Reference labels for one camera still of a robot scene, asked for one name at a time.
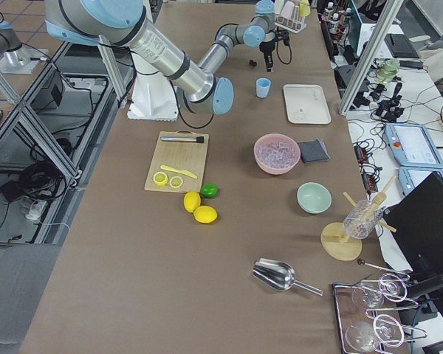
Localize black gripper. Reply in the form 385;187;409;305
259;28;290;72

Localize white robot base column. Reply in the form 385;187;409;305
128;54;179;122

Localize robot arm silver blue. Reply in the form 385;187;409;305
44;1;275;115

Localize light blue plastic cup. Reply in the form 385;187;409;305
255;77;271;99

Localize pink bowl of ice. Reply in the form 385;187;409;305
253;133;301;175

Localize clear textured glass cup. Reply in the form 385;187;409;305
343;200;383;240

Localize wooden cup stand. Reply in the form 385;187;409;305
320;176;396;261

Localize steel ice scoop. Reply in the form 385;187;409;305
253;258;323;296

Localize white rack with pastel cups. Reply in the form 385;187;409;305
274;0;311;34

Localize cream rabbit tray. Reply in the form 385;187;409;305
283;84;331;125

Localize grey folded cloth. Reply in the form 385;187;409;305
298;138;330;163

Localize wooden cutting board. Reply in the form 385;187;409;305
144;131;209;193

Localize yellow plastic knife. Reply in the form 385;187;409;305
159;164;198;179

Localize green lime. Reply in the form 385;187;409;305
200;184;219;198

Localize mint green bowl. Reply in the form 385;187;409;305
297;182;332;214

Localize yellow lemon upper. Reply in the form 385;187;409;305
183;191;202;213

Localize yellow lemon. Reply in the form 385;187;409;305
193;205;218;223
183;191;202;213

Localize lemon slice on board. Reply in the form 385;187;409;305
152;171;169;187

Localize upper teach pendant tablet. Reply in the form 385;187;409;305
384;123;443;170

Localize teach pendant tablet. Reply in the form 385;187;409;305
384;123;443;170
398;167;443;196

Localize yellow lemon lower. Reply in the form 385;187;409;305
193;205;218;223

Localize lower teach pendant tablet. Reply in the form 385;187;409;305
398;167;443;196

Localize bar spoon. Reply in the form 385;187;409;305
357;258;411;275

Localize black monitor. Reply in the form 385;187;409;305
385;172;443;274

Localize upper wine glass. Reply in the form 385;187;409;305
351;273;408;310

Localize lower wine glass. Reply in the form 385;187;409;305
346;314;405;353

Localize aluminium frame post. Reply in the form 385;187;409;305
338;0;403;116

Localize wire wine glass rack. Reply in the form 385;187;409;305
332;272;427;353

